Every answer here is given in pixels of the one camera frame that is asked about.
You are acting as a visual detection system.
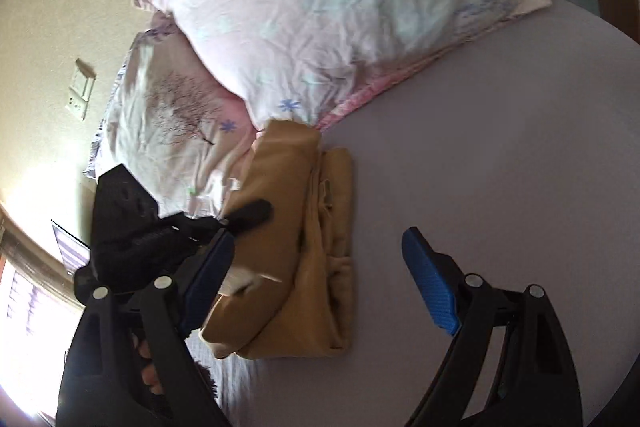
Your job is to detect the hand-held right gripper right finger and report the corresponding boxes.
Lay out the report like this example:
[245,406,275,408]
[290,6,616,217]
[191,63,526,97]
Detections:
[401,226,584,427]

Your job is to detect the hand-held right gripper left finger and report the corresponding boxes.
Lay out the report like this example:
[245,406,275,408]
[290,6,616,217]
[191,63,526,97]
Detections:
[55,228,237,427]

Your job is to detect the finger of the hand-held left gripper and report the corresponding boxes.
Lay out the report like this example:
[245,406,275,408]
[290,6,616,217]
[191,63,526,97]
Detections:
[219,199,274,239]

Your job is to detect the tan pants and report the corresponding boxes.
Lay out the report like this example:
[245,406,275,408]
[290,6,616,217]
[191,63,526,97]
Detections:
[199,119,359,361]

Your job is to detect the person's left hand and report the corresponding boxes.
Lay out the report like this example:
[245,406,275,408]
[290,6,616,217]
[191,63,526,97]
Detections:
[130,331,169,397]

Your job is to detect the tree print pink pillow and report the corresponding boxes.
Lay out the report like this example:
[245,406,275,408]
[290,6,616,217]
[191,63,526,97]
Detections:
[82,27,262,219]

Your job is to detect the bright window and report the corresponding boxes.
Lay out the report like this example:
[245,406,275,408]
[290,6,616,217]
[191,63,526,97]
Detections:
[0,252,87,419]

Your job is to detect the grey bed sheet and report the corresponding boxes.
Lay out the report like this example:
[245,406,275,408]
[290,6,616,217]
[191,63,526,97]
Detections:
[185,0,640,427]

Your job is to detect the large floral pink pillow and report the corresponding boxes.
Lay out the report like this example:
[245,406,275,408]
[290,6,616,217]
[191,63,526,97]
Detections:
[132,0,554,130]

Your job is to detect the wall-mounted flat screen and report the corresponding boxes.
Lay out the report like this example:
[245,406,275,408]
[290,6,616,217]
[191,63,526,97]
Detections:
[50,219,92,279]

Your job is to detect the white wall socket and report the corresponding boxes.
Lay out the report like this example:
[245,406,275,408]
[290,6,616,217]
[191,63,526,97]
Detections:
[64,93,91,121]

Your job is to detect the white wall switch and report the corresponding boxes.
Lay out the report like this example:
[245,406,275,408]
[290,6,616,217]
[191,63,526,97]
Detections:
[69,59,97,102]

